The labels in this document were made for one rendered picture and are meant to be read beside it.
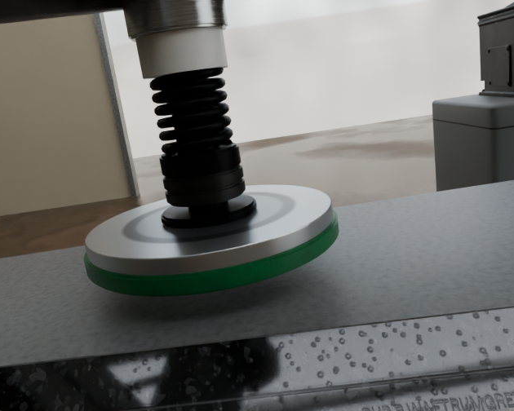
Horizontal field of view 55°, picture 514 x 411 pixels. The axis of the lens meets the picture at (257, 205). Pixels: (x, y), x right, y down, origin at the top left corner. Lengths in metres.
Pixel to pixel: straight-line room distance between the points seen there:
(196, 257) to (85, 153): 5.16
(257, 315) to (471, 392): 0.15
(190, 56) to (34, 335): 0.24
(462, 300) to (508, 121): 1.06
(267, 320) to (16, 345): 0.19
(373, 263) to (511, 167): 1.02
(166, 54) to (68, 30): 5.10
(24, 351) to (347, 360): 0.23
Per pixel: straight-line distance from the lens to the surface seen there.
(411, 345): 0.34
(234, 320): 0.36
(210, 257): 0.33
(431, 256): 0.45
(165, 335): 0.37
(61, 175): 5.60
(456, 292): 0.38
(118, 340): 0.38
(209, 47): 0.40
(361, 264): 0.43
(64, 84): 5.48
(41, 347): 0.40
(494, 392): 0.35
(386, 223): 0.54
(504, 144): 1.41
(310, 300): 0.38
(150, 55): 0.40
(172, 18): 0.39
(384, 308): 0.36
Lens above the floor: 0.99
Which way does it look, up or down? 14 degrees down
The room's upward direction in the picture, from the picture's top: 8 degrees counter-clockwise
